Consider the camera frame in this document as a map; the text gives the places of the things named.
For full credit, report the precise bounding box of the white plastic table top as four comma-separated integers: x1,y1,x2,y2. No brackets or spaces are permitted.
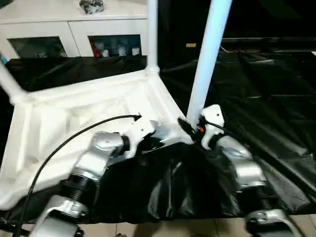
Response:
0,69,196,211

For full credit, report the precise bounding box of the black work mat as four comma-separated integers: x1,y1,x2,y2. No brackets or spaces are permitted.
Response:
0,50,316,224

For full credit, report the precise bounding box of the black low shelf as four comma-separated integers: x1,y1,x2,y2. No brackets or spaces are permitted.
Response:
222,37,316,51

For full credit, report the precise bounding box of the clear bag of dark parts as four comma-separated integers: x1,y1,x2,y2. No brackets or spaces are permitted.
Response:
79,0,106,14

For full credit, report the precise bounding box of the white cabinet with glass doors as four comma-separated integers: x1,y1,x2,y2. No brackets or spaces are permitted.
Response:
0,0,149,59

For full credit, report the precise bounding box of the black metal folding stand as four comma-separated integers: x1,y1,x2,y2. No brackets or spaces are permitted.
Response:
0,217,29,237

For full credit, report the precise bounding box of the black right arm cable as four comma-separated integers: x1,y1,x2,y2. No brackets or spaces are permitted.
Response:
202,119,250,149

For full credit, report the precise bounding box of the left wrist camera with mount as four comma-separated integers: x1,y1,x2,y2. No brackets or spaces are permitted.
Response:
123,117,159,159

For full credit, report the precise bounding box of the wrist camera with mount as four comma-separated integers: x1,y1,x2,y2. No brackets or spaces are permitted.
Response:
199,104,226,150
123,117,159,159

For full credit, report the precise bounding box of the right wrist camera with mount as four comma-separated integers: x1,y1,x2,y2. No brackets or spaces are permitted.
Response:
199,104,226,150

